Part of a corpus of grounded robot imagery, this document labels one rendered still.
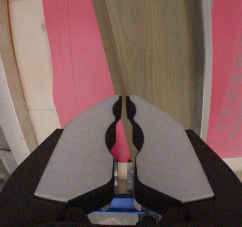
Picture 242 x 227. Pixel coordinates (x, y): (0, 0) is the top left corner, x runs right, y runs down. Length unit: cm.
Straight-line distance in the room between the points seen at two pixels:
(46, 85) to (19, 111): 6
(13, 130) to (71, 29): 17
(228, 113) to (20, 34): 33
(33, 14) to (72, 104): 14
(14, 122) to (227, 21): 32
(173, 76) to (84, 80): 14
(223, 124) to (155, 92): 21
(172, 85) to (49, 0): 18
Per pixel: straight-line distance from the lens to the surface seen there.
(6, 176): 40
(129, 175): 34
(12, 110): 29
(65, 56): 26
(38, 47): 27
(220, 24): 27
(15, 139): 33
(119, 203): 39
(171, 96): 17
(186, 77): 17
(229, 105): 33
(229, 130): 36
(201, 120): 19
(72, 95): 28
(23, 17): 27
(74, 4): 25
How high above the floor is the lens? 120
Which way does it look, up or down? 58 degrees down
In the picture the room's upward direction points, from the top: 179 degrees counter-clockwise
